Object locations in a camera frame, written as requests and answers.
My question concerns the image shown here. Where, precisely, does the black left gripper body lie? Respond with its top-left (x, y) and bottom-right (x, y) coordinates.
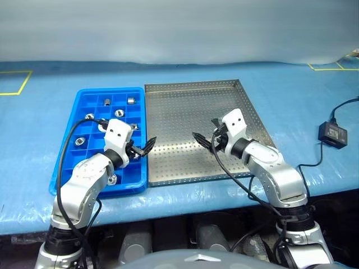
top-left (125, 131), bottom-right (140, 163)

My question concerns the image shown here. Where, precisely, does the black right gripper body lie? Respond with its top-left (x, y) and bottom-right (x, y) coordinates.
top-left (212, 124), bottom-right (232, 154)

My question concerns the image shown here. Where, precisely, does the perforated steel tray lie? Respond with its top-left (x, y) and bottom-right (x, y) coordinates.
top-left (144, 79), bottom-right (277, 188)

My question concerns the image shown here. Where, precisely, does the blue plastic compartment tray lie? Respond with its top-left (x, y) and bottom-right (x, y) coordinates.
top-left (49, 87), bottom-right (149, 198)

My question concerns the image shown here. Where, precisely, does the dark grey rounded shape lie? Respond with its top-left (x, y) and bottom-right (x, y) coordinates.
top-left (119, 224), bottom-right (154, 266)
top-left (195, 222), bottom-right (232, 252)

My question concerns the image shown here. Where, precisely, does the black power adapter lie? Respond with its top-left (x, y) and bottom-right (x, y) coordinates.
top-left (318, 122), bottom-right (349, 149)

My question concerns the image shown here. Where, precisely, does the grey robot torso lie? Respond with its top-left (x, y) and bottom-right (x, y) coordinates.
top-left (114, 249), bottom-right (284, 269)

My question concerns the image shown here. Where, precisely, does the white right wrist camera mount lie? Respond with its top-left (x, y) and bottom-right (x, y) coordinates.
top-left (221, 108), bottom-right (247, 149)

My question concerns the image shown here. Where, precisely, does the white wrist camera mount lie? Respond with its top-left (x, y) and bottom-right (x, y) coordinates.
top-left (103, 118), bottom-right (132, 156)
top-left (221, 108), bottom-right (247, 149)

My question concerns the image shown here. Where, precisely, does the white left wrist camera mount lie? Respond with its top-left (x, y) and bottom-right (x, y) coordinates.
top-left (103, 118), bottom-right (132, 156)

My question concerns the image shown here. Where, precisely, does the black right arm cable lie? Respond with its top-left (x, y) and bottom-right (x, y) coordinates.
top-left (210, 133), bottom-right (287, 269)

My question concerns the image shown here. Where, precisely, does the thin black adapter cable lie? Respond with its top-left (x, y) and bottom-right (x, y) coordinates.
top-left (297, 141), bottom-right (323, 197)

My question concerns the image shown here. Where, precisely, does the black adapter cable with ferrite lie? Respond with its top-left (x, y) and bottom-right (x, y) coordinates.
top-left (330, 96), bottom-right (359, 124)

